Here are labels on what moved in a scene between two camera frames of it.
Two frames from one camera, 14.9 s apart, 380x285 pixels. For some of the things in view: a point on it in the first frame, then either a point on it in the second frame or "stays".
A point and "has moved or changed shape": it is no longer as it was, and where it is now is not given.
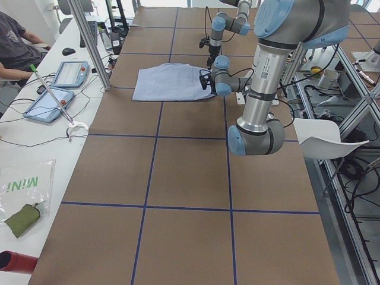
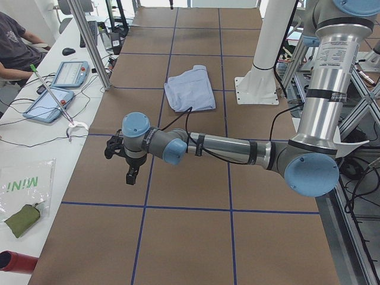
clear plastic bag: (27, 183) stays
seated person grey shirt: (19, 49) stays
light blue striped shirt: (170, 82) has moved or changed shape
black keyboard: (93, 26) stays
